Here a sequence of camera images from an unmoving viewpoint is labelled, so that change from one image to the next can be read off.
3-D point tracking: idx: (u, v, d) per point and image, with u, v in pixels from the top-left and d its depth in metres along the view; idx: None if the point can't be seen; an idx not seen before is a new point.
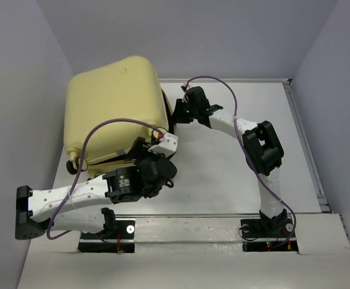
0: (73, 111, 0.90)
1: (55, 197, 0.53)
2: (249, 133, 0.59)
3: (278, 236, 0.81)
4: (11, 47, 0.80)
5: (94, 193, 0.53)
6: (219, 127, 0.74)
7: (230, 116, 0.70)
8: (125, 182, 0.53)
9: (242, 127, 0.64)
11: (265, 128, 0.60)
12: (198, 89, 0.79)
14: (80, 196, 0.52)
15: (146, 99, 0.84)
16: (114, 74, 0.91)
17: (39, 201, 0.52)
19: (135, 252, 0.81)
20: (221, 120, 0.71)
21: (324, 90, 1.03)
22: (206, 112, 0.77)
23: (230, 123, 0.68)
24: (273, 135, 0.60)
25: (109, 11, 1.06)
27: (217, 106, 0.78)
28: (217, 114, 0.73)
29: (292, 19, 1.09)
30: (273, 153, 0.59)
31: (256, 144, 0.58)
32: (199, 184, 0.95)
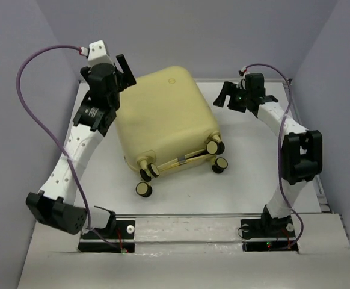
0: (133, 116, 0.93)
1: (64, 171, 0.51)
2: (292, 135, 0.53)
3: (278, 236, 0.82)
4: (9, 47, 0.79)
5: (82, 139, 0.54)
6: (265, 118, 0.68)
7: (282, 112, 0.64)
8: (93, 110, 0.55)
9: (288, 129, 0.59)
11: (313, 137, 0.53)
12: (258, 74, 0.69)
14: (77, 149, 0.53)
15: (202, 105, 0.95)
16: (165, 85, 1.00)
17: (56, 188, 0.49)
19: (135, 252, 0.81)
20: (269, 114, 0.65)
21: (324, 90, 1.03)
22: (257, 100, 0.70)
23: (278, 120, 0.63)
24: (319, 147, 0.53)
25: (109, 10, 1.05)
27: (273, 98, 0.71)
28: (269, 105, 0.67)
29: (292, 20, 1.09)
30: (310, 166, 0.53)
31: (294, 149, 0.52)
32: (200, 184, 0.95)
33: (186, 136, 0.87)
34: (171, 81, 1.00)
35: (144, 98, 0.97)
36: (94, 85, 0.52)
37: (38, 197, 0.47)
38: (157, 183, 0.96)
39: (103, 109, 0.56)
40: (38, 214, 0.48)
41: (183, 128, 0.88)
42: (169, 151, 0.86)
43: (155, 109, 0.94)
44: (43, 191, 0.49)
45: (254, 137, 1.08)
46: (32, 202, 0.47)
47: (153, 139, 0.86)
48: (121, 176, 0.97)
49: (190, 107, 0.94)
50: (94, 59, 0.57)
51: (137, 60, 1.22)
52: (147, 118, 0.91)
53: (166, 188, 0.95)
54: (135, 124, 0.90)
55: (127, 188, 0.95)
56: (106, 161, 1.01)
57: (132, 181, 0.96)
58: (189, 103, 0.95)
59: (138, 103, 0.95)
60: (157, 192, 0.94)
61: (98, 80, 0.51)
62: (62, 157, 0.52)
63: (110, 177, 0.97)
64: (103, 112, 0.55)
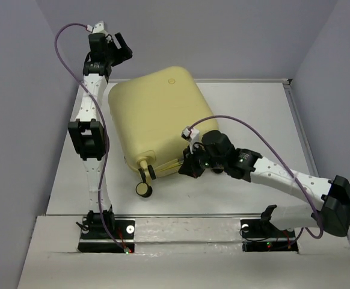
0: (131, 117, 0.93)
1: (89, 104, 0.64)
2: (331, 202, 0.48)
3: (278, 236, 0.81)
4: (9, 48, 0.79)
5: (95, 82, 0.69)
6: (262, 183, 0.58)
7: (284, 171, 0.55)
8: (95, 64, 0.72)
9: (312, 189, 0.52)
11: (343, 186, 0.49)
12: (222, 136, 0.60)
14: (94, 88, 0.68)
15: (202, 106, 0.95)
16: (164, 86, 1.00)
17: (88, 114, 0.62)
19: (135, 252, 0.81)
20: (272, 179, 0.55)
21: (323, 90, 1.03)
22: (239, 165, 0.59)
23: (291, 183, 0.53)
24: (349, 191, 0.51)
25: (109, 10, 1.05)
27: (252, 152, 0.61)
28: (262, 168, 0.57)
29: (291, 20, 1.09)
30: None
31: (341, 212, 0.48)
32: (199, 185, 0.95)
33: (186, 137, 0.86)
34: (170, 82, 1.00)
35: (143, 98, 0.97)
36: (94, 45, 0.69)
37: (76, 123, 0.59)
38: (157, 183, 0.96)
39: (102, 63, 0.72)
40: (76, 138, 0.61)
41: (182, 129, 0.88)
42: (169, 152, 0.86)
43: (155, 110, 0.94)
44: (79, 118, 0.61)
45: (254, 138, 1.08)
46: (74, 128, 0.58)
47: (153, 139, 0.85)
48: (121, 176, 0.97)
49: (190, 108, 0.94)
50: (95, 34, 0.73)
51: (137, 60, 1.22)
52: (147, 118, 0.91)
53: (165, 188, 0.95)
54: (133, 126, 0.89)
55: (127, 188, 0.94)
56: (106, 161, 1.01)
57: (132, 181, 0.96)
58: (189, 104, 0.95)
59: (138, 104, 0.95)
60: (156, 192, 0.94)
61: (96, 40, 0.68)
62: (86, 95, 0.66)
63: (110, 177, 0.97)
64: (103, 65, 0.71)
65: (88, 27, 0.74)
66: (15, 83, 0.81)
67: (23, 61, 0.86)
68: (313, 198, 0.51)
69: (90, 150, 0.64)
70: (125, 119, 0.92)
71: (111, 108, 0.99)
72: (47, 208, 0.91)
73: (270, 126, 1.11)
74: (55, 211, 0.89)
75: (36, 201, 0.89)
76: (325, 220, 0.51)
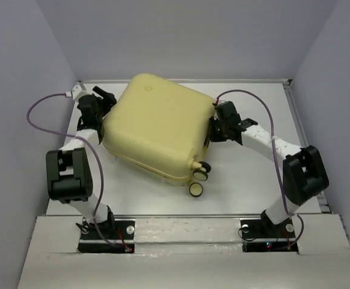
0: (142, 134, 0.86)
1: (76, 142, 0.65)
2: (291, 159, 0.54)
3: (278, 236, 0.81)
4: (9, 49, 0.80)
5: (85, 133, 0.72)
6: (252, 144, 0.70)
7: (267, 135, 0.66)
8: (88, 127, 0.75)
9: (282, 151, 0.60)
11: (310, 154, 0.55)
12: (228, 104, 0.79)
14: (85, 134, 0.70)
15: (186, 90, 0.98)
16: (138, 95, 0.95)
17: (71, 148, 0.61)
19: (135, 253, 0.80)
20: (256, 139, 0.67)
21: (323, 90, 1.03)
22: (237, 126, 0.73)
23: (268, 143, 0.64)
24: (319, 164, 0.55)
25: (108, 11, 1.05)
27: (251, 121, 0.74)
28: (252, 131, 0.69)
29: (291, 21, 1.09)
30: (316, 184, 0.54)
31: (301, 173, 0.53)
32: (199, 185, 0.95)
33: (200, 120, 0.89)
34: (147, 88, 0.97)
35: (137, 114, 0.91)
36: (85, 111, 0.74)
37: (56, 152, 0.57)
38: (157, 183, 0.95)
39: (96, 124, 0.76)
40: (53, 168, 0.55)
41: (190, 119, 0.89)
42: (199, 144, 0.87)
43: (160, 118, 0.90)
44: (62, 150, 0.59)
45: None
46: (53, 156, 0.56)
47: (182, 142, 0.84)
48: (121, 176, 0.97)
49: (180, 99, 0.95)
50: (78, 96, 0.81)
51: (137, 61, 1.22)
52: (162, 128, 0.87)
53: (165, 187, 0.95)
54: (154, 142, 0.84)
55: (127, 189, 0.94)
56: (106, 161, 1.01)
57: (132, 182, 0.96)
58: (183, 95, 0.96)
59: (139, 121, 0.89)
60: (156, 193, 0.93)
61: (88, 106, 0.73)
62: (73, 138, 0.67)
63: (110, 177, 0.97)
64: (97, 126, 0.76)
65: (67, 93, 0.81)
66: (15, 84, 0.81)
67: (23, 62, 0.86)
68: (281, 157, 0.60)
69: (67, 192, 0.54)
70: (137, 139, 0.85)
71: (110, 143, 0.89)
72: (47, 209, 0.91)
73: (269, 126, 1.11)
74: (55, 211, 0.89)
75: (36, 202, 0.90)
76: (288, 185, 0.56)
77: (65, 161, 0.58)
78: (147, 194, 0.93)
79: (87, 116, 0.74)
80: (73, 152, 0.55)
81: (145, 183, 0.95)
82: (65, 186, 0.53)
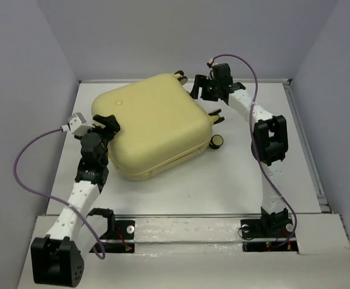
0: (165, 130, 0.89)
1: (68, 216, 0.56)
2: (261, 123, 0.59)
3: (278, 236, 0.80)
4: (10, 49, 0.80)
5: (84, 189, 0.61)
6: (236, 106, 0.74)
7: (249, 100, 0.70)
8: (91, 171, 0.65)
9: (257, 116, 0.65)
11: (278, 122, 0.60)
12: (224, 65, 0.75)
14: (80, 198, 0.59)
15: (151, 80, 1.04)
16: (124, 115, 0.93)
17: (60, 230, 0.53)
19: (135, 252, 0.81)
20: (240, 102, 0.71)
21: (323, 90, 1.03)
22: (227, 88, 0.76)
23: (248, 108, 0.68)
24: (283, 131, 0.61)
25: (108, 10, 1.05)
27: (240, 85, 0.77)
28: (238, 94, 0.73)
29: (291, 20, 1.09)
30: (278, 147, 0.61)
31: (265, 135, 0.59)
32: (199, 185, 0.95)
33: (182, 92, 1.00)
34: (117, 103, 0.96)
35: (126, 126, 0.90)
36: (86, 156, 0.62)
37: (43, 240, 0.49)
38: (157, 183, 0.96)
39: (98, 170, 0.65)
40: (39, 261, 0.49)
41: (176, 99, 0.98)
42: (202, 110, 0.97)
43: (150, 116, 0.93)
44: (49, 234, 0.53)
45: None
46: (38, 248, 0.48)
47: (193, 114, 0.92)
48: (120, 176, 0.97)
49: (154, 91, 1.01)
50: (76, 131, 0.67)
51: (137, 61, 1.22)
52: (160, 121, 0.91)
53: (165, 187, 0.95)
54: (180, 127, 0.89)
55: (127, 188, 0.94)
56: None
57: (132, 182, 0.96)
58: (153, 88, 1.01)
59: (133, 128, 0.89)
60: (156, 192, 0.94)
61: (89, 153, 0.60)
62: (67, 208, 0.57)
63: (110, 177, 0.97)
64: (98, 173, 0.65)
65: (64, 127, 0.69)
66: (15, 83, 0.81)
67: (23, 62, 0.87)
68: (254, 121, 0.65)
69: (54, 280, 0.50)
70: (164, 136, 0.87)
71: (119, 164, 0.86)
72: (47, 208, 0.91)
73: None
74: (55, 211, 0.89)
75: (37, 201, 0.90)
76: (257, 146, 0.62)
77: (54, 244, 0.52)
78: (146, 194, 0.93)
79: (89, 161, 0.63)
80: (59, 247, 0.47)
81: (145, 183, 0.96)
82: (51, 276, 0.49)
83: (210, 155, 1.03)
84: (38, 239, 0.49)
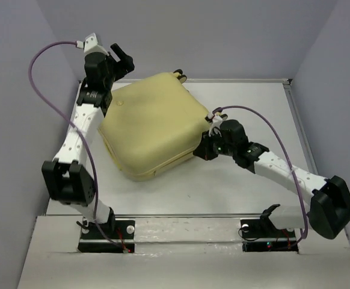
0: (172, 128, 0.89)
1: (74, 140, 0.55)
2: (320, 194, 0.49)
3: (278, 236, 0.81)
4: (9, 49, 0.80)
5: (88, 114, 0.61)
6: (265, 173, 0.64)
7: (284, 165, 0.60)
8: (94, 93, 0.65)
9: (305, 183, 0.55)
11: (337, 186, 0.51)
12: (237, 126, 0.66)
14: (85, 122, 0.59)
15: (148, 80, 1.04)
16: (128, 117, 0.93)
17: (68, 153, 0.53)
19: (134, 252, 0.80)
20: (272, 169, 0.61)
21: (323, 90, 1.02)
22: (246, 154, 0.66)
23: (287, 174, 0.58)
24: (346, 194, 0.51)
25: (109, 9, 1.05)
27: (262, 146, 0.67)
28: (265, 160, 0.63)
29: (291, 20, 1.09)
30: (345, 215, 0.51)
31: (331, 209, 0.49)
32: (199, 185, 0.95)
33: (181, 90, 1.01)
34: (118, 103, 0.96)
35: (128, 126, 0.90)
36: (89, 72, 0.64)
37: (53, 164, 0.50)
38: (157, 183, 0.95)
39: (101, 92, 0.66)
40: (52, 182, 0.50)
41: (175, 96, 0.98)
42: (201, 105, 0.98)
43: (151, 117, 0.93)
44: (58, 157, 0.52)
45: (254, 136, 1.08)
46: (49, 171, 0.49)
47: (195, 111, 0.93)
48: (120, 176, 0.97)
49: (154, 91, 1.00)
50: (88, 50, 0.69)
51: (136, 61, 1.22)
52: (163, 120, 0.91)
53: (165, 186, 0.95)
54: (185, 124, 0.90)
55: (127, 188, 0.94)
56: (105, 161, 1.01)
57: (132, 182, 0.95)
58: (151, 88, 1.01)
59: (136, 129, 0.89)
60: (156, 193, 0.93)
61: (94, 66, 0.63)
62: (73, 131, 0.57)
63: (110, 177, 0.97)
64: (101, 94, 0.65)
65: (79, 44, 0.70)
66: (15, 83, 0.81)
67: (23, 62, 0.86)
68: (304, 191, 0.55)
69: (70, 199, 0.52)
70: (171, 133, 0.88)
71: (123, 164, 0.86)
72: (47, 208, 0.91)
73: (269, 126, 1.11)
74: (55, 211, 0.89)
75: (37, 201, 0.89)
76: (316, 220, 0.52)
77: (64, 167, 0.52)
78: (146, 194, 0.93)
79: (93, 78, 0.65)
80: (70, 168, 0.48)
81: (145, 183, 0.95)
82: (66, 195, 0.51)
83: None
84: (47, 163, 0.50)
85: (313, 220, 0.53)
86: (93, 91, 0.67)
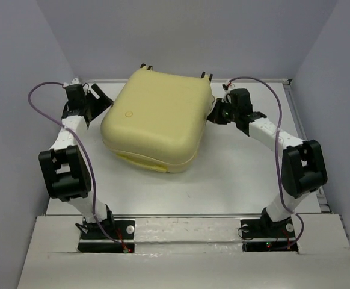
0: (186, 108, 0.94)
1: (65, 134, 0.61)
2: (291, 149, 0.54)
3: (278, 236, 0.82)
4: (9, 50, 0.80)
5: (73, 120, 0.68)
6: (258, 135, 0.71)
7: (273, 127, 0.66)
8: (74, 110, 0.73)
9: (284, 142, 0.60)
11: (311, 147, 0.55)
12: (244, 92, 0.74)
14: (71, 124, 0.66)
15: (135, 82, 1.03)
16: (145, 119, 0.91)
17: (63, 144, 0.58)
19: (135, 252, 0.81)
20: (262, 130, 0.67)
21: (324, 90, 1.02)
22: (245, 118, 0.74)
23: (272, 135, 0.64)
24: (319, 157, 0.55)
25: (109, 10, 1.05)
27: (261, 114, 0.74)
28: (259, 123, 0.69)
29: (291, 20, 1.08)
30: (315, 178, 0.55)
31: (297, 164, 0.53)
32: (199, 185, 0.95)
33: (172, 77, 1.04)
34: (128, 114, 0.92)
35: (151, 126, 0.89)
36: (71, 94, 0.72)
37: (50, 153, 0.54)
38: (157, 183, 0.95)
39: (81, 109, 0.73)
40: (49, 171, 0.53)
41: (168, 85, 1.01)
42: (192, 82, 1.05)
43: (163, 109, 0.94)
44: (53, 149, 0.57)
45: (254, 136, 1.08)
46: (46, 159, 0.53)
47: (193, 88, 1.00)
48: (120, 176, 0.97)
49: (147, 92, 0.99)
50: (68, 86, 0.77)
51: (136, 61, 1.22)
52: (174, 108, 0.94)
53: (166, 187, 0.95)
54: (194, 103, 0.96)
55: (127, 188, 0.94)
56: (105, 161, 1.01)
57: (133, 182, 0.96)
58: (142, 88, 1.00)
59: (160, 126, 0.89)
60: (156, 193, 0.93)
61: (73, 88, 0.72)
62: (64, 129, 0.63)
63: (110, 177, 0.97)
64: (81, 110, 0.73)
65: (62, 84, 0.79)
66: (15, 84, 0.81)
67: (23, 62, 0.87)
68: (281, 148, 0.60)
69: (67, 190, 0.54)
70: (187, 110, 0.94)
71: (172, 159, 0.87)
72: (47, 208, 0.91)
73: None
74: (55, 211, 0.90)
75: (37, 202, 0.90)
76: (286, 176, 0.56)
77: (59, 159, 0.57)
78: (145, 193, 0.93)
79: (74, 100, 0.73)
80: (67, 153, 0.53)
81: (145, 183, 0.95)
82: (65, 185, 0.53)
83: (210, 156, 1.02)
84: (44, 153, 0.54)
85: (284, 177, 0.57)
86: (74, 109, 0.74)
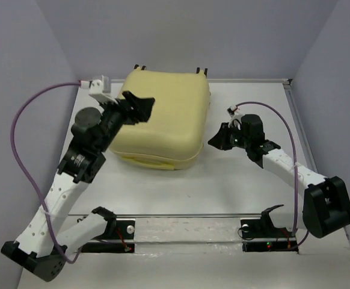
0: (186, 106, 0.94)
1: (40, 225, 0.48)
2: (314, 188, 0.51)
3: (278, 236, 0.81)
4: (9, 49, 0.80)
5: (64, 190, 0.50)
6: (272, 168, 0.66)
7: (290, 161, 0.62)
8: (79, 158, 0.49)
9: (304, 179, 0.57)
11: (335, 185, 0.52)
12: (256, 120, 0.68)
14: (58, 202, 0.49)
15: (133, 83, 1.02)
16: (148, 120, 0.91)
17: (31, 240, 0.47)
19: (135, 252, 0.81)
20: (277, 164, 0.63)
21: (324, 90, 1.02)
22: (258, 149, 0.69)
23: (290, 170, 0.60)
24: (344, 196, 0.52)
25: (109, 9, 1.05)
27: (275, 144, 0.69)
28: (273, 155, 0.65)
29: (291, 20, 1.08)
30: (340, 218, 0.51)
31: (323, 205, 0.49)
32: (199, 185, 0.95)
33: (169, 74, 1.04)
34: None
35: (154, 124, 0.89)
36: (77, 135, 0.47)
37: (12, 250, 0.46)
38: (157, 183, 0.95)
39: (89, 160, 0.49)
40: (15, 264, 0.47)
41: (165, 83, 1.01)
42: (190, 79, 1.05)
43: (164, 108, 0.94)
44: (18, 241, 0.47)
45: None
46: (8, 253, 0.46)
47: (191, 85, 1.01)
48: (121, 176, 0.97)
49: (145, 92, 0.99)
50: (92, 94, 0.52)
51: (136, 61, 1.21)
52: (175, 106, 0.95)
53: (166, 187, 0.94)
54: (193, 99, 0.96)
55: (127, 189, 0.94)
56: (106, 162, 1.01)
57: (133, 182, 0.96)
58: (141, 89, 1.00)
59: (163, 124, 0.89)
60: (156, 194, 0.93)
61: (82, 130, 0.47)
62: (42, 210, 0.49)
63: (110, 177, 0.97)
64: (85, 165, 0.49)
65: (83, 83, 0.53)
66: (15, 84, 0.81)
67: (24, 61, 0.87)
68: (301, 185, 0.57)
69: None
70: (189, 108, 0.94)
71: (178, 155, 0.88)
72: None
73: (270, 126, 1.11)
74: None
75: (37, 202, 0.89)
76: (308, 218, 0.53)
77: None
78: (145, 194, 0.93)
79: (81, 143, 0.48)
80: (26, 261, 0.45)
81: (146, 184, 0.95)
82: None
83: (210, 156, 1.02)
84: (7, 245, 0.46)
85: (305, 216, 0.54)
86: (81, 154, 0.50)
